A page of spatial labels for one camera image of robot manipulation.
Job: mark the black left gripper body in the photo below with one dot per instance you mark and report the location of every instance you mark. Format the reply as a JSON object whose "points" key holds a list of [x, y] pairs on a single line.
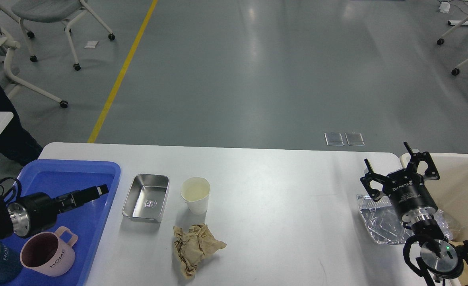
{"points": [[34, 213]]}

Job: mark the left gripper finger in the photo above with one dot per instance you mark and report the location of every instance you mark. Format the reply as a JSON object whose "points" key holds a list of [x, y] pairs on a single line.
{"points": [[78, 198]]}

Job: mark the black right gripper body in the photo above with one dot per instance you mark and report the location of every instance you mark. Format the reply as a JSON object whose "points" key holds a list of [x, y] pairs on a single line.
{"points": [[407, 193]]}

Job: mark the aluminium foil tray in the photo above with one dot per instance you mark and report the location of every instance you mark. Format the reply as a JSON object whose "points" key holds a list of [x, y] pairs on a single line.
{"points": [[384, 224]]}

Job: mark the pink home mug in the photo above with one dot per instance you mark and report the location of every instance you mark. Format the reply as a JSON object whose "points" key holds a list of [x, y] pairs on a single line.
{"points": [[50, 253]]}

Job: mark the stainless steel rectangular tray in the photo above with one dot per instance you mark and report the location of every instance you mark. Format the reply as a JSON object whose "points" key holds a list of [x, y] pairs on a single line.
{"points": [[145, 201]]}

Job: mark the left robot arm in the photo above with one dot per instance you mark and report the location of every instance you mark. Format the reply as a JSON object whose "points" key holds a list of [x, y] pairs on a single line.
{"points": [[14, 193]]}

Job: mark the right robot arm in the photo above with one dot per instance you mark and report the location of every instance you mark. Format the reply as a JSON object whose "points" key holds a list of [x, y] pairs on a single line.
{"points": [[428, 252]]}

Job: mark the blue plastic tray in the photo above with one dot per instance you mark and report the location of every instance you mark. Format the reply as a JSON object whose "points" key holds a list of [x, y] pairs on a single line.
{"points": [[58, 177]]}

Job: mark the beige plastic bin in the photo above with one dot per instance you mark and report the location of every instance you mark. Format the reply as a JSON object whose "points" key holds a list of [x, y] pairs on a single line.
{"points": [[450, 192]]}

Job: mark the person in dark jeans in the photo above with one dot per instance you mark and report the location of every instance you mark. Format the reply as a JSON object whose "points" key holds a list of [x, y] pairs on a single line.
{"points": [[16, 143]]}

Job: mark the white paper cup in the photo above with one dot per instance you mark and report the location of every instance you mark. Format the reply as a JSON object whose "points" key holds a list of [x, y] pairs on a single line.
{"points": [[196, 192]]}

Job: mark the crumpled brown paper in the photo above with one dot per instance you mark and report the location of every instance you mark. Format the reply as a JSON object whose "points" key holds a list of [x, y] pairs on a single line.
{"points": [[193, 246]]}

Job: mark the grey chair with castors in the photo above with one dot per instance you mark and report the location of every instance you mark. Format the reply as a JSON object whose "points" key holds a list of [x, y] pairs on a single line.
{"points": [[65, 11]]}

